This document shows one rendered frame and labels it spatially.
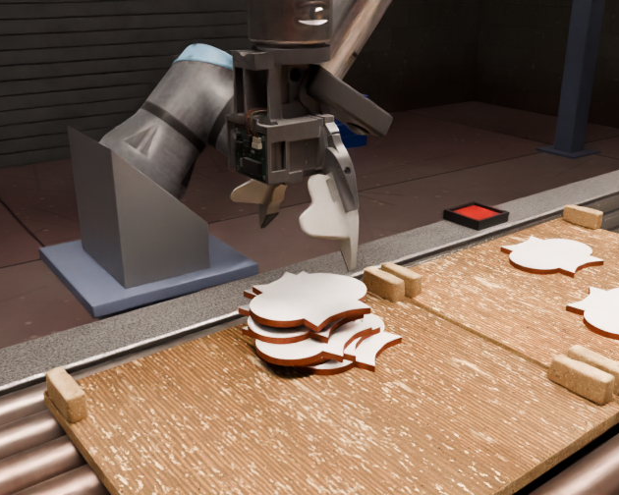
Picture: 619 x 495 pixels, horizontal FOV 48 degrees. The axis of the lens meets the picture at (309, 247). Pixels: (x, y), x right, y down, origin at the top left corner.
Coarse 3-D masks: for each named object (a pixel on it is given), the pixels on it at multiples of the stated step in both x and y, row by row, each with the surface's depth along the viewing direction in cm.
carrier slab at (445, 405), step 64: (384, 320) 79; (128, 384) 67; (192, 384) 67; (256, 384) 67; (320, 384) 67; (384, 384) 67; (448, 384) 67; (512, 384) 67; (128, 448) 58; (192, 448) 58; (256, 448) 58; (320, 448) 58; (384, 448) 58; (448, 448) 58; (512, 448) 58; (576, 448) 60
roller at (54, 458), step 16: (32, 448) 61; (48, 448) 61; (64, 448) 61; (0, 464) 59; (16, 464) 59; (32, 464) 59; (48, 464) 60; (64, 464) 60; (80, 464) 61; (0, 480) 58; (16, 480) 58; (32, 480) 59
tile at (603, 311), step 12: (588, 300) 82; (600, 300) 82; (612, 300) 82; (576, 312) 81; (588, 312) 79; (600, 312) 79; (612, 312) 79; (588, 324) 77; (600, 324) 77; (612, 324) 77; (612, 336) 75
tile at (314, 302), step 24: (264, 288) 75; (288, 288) 75; (312, 288) 75; (336, 288) 75; (360, 288) 75; (264, 312) 70; (288, 312) 70; (312, 312) 70; (336, 312) 70; (360, 312) 71
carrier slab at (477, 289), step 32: (544, 224) 109; (448, 256) 97; (480, 256) 97; (608, 256) 97; (448, 288) 87; (480, 288) 87; (512, 288) 87; (544, 288) 87; (576, 288) 87; (608, 288) 87; (448, 320) 80; (480, 320) 79; (512, 320) 79; (544, 320) 79; (576, 320) 79; (512, 352) 74; (544, 352) 73; (608, 352) 73
